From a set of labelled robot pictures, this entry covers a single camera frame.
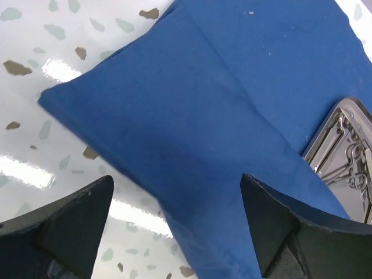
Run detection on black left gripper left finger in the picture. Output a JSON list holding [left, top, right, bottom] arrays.
[[1, 176, 114, 278]]

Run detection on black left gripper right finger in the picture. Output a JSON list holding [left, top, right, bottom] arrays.
[[241, 174, 371, 279]]

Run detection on blue surgical drape cloth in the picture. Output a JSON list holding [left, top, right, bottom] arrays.
[[39, 1, 371, 278]]

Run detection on steel surgical scissors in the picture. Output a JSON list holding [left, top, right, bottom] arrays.
[[322, 144, 366, 183]]

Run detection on stainless steel instrument tray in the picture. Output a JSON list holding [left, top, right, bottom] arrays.
[[302, 97, 371, 224]]

